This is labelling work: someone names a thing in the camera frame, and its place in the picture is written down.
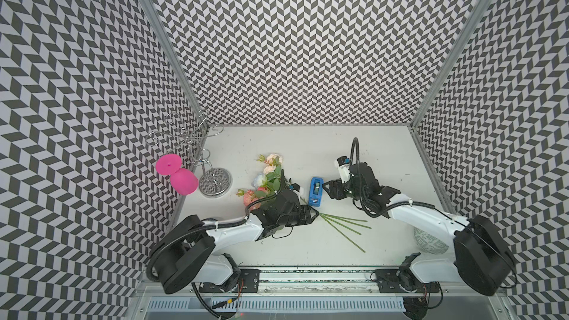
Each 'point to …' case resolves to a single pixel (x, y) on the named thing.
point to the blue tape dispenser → (315, 191)
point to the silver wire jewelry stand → (213, 181)
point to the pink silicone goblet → (183, 181)
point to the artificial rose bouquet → (267, 182)
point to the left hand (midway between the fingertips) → (314, 217)
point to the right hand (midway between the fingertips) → (329, 187)
